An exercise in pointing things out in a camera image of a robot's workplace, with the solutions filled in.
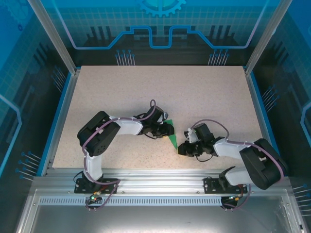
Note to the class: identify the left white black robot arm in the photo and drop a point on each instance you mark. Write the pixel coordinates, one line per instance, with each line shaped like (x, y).
(102, 143)

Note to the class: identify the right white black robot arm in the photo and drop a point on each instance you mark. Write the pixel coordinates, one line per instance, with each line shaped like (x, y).
(262, 165)

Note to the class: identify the steel tray panel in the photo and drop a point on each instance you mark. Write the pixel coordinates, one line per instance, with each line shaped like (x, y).
(158, 218)

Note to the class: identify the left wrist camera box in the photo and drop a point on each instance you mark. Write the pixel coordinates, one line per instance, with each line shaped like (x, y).
(165, 115)

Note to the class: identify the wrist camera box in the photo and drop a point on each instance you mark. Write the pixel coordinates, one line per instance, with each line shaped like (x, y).
(190, 136)
(165, 115)

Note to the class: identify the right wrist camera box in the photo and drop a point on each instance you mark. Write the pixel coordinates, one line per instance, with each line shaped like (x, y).
(190, 136)

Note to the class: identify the aluminium front rail beam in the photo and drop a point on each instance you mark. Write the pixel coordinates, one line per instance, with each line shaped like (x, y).
(158, 182)

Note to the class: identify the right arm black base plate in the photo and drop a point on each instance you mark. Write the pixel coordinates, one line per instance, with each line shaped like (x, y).
(209, 187)

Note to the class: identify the right aluminium side rail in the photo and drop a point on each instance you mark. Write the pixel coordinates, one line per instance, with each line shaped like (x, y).
(260, 121)

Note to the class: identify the aluminium side rail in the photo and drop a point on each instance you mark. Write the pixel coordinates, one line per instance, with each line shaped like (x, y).
(63, 116)
(260, 121)

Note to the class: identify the left aluminium side rail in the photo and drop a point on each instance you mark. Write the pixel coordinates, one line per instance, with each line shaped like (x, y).
(63, 116)

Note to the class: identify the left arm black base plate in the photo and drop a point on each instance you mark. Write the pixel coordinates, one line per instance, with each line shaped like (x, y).
(79, 189)

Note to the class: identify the right aluminium frame post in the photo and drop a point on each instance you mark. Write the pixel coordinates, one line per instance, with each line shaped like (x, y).
(267, 36)

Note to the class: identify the aluminium frame post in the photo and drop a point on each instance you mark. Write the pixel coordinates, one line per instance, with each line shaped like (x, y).
(267, 36)
(56, 36)

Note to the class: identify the left aluminium frame post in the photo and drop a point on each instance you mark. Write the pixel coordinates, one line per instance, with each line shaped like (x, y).
(56, 36)

